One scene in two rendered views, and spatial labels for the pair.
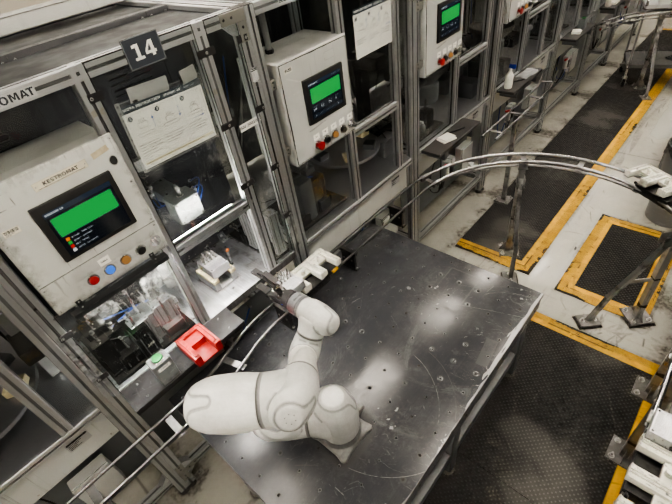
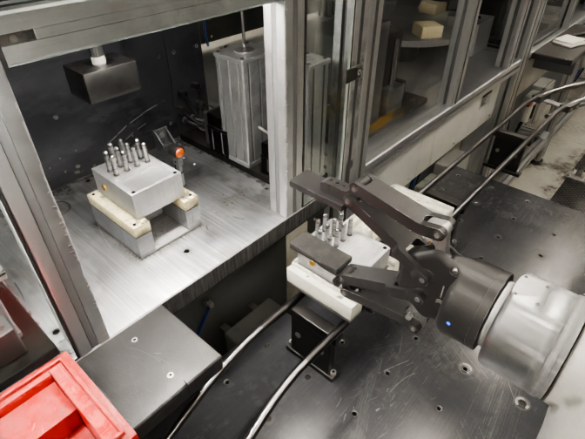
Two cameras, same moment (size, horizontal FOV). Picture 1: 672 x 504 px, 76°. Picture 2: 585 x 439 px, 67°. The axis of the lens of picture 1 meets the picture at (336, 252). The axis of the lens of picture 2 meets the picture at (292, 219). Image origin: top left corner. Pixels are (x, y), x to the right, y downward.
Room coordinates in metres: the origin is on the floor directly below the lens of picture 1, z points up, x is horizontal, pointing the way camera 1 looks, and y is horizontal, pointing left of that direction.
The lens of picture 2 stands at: (0.90, 0.40, 1.43)
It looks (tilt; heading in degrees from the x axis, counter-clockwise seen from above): 38 degrees down; 354
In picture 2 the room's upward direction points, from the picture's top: straight up
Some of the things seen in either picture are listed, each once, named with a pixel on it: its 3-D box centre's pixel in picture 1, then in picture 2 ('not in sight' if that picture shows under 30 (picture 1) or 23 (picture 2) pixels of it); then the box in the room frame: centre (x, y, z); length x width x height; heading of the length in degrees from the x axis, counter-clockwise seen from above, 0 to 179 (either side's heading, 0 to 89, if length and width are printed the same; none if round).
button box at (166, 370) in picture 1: (162, 366); not in sight; (1.06, 0.76, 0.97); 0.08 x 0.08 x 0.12; 42
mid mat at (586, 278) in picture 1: (621, 262); not in sight; (2.02, -1.99, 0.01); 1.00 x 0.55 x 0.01; 132
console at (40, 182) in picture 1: (69, 216); not in sight; (1.25, 0.85, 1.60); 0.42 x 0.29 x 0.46; 132
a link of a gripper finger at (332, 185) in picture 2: not in sight; (345, 184); (1.26, 0.31, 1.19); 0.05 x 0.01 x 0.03; 42
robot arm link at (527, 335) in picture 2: (298, 304); (527, 330); (1.12, 0.17, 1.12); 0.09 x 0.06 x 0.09; 132
